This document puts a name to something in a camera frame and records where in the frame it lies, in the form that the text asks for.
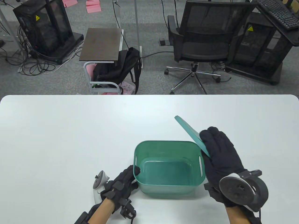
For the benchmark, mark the dark desk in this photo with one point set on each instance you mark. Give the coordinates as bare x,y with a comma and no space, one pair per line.
290,35

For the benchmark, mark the black backpack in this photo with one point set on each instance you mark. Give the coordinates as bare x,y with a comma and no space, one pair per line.
114,67

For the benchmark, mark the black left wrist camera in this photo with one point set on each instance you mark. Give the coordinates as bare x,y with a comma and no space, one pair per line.
127,208

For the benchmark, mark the pink bag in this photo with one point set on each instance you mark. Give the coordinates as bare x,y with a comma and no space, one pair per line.
90,71

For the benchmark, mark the brown top side cart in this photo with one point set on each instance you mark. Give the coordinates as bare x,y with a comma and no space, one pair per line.
101,45

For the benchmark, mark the person's right hand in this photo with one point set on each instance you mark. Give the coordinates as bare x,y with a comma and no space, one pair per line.
222,158

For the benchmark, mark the black keyboard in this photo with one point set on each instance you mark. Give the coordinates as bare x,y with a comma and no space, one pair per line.
278,12

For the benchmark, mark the teal plastic storage box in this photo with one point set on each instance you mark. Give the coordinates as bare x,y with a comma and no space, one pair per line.
168,172

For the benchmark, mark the person's left forearm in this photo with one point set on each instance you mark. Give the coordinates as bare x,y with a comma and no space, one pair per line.
102,211

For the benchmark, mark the grey white wrist controller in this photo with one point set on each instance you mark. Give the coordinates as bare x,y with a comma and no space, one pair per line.
99,184
243,190

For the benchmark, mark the grey white right wrist controller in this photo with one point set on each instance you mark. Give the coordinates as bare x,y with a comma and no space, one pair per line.
243,190

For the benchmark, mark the teal plastic lid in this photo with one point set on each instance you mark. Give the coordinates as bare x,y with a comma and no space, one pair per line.
191,134

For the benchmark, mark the grey white left wrist controller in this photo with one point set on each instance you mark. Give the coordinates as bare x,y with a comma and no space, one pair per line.
99,184

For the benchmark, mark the pink paper sheets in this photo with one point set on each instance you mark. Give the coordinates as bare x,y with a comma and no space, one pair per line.
70,2
93,6

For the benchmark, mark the person's right forearm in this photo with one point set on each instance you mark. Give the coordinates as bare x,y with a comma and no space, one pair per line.
238,215

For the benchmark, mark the black computer cabinet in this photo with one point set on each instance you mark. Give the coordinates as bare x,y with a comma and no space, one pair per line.
257,51
46,30

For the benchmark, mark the white desk leg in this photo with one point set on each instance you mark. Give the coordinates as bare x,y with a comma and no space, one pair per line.
137,28

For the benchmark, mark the black mesh office chair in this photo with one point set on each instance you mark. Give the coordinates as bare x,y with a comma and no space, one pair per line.
205,49

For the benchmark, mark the person's left hand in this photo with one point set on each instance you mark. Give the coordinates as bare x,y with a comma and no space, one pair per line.
119,184

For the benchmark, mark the pink white packet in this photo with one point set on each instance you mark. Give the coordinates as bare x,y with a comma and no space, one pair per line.
128,88

